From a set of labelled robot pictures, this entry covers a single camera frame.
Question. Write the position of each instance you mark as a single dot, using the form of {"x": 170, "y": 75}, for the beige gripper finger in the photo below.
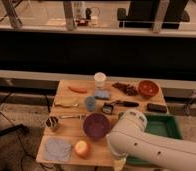
{"x": 119, "y": 164}

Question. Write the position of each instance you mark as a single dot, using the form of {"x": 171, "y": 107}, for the red yellow apple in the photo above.
{"x": 82, "y": 148}

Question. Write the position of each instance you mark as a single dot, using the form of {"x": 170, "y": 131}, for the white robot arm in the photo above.
{"x": 128, "y": 138}

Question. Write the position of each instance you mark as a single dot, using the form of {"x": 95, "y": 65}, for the purple bowl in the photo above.
{"x": 96, "y": 126}

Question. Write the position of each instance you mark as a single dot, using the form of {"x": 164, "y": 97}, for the red bowl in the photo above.
{"x": 148, "y": 89}

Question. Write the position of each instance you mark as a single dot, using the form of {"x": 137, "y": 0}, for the small black box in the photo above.
{"x": 107, "y": 108}

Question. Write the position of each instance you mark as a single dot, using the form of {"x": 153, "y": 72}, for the green plastic tray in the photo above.
{"x": 161, "y": 125}

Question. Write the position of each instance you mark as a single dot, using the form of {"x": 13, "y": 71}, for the blue cloth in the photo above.
{"x": 57, "y": 150}

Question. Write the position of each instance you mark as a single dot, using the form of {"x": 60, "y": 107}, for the black rectangular block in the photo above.
{"x": 156, "y": 108}

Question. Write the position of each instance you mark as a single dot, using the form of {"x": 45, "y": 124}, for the blue plastic cup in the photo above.
{"x": 90, "y": 103}

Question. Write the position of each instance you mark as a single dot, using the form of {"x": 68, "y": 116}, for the blue sponge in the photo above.
{"x": 102, "y": 94}

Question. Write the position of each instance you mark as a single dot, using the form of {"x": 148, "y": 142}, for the silver fork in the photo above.
{"x": 80, "y": 116}

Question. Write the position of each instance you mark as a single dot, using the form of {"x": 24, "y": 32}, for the dark brown dried food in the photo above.
{"x": 127, "y": 89}

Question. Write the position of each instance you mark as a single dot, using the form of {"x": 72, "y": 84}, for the orange carrot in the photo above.
{"x": 78, "y": 90}

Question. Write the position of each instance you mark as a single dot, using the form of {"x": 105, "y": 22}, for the white paper cup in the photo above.
{"x": 100, "y": 79}

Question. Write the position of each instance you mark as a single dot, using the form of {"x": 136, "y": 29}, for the black handled knife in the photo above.
{"x": 124, "y": 103}

